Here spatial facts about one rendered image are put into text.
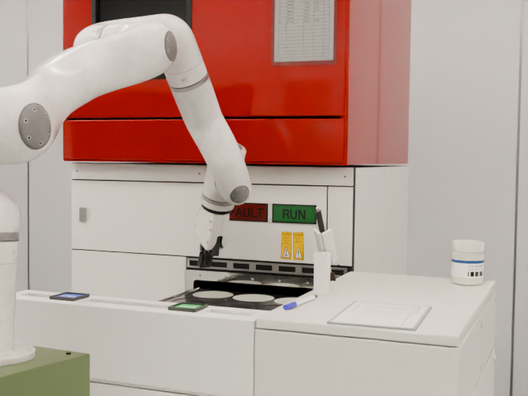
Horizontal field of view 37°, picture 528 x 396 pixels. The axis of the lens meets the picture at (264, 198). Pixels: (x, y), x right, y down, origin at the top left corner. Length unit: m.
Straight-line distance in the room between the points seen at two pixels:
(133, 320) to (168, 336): 0.08
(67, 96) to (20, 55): 2.94
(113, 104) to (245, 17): 0.43
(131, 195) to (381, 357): 1.07
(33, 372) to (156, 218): 0.98
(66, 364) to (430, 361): 0.58
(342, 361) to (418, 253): 2.13
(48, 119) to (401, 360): 0.68
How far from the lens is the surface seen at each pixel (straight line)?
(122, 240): 2.23
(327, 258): 1.62
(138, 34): 1.52
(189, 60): 1.73
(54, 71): 1.41
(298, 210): 2.00
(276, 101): 1.97
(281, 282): 2.02
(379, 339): 1.33
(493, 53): 3.42
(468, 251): 1.81
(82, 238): 2.30
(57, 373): 1.32
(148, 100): 2.12
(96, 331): 1.55
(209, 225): 1.93
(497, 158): 3.39
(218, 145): 1.79
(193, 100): 1.77
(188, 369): 1.47
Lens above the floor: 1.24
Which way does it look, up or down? 3 degrees down
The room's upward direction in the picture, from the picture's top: 1 degrees clockwise
